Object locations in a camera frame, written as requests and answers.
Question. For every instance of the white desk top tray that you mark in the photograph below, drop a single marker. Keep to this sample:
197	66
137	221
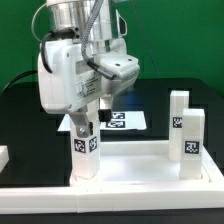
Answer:
145	164

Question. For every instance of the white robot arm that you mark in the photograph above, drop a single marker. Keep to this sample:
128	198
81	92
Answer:
93	24

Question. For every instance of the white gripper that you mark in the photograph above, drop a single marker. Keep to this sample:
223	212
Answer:
72	84

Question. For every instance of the white block at left edge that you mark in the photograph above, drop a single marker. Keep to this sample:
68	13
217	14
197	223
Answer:
4	157

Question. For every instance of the fiducial marker sheet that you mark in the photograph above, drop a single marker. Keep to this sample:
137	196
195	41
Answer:
125	120

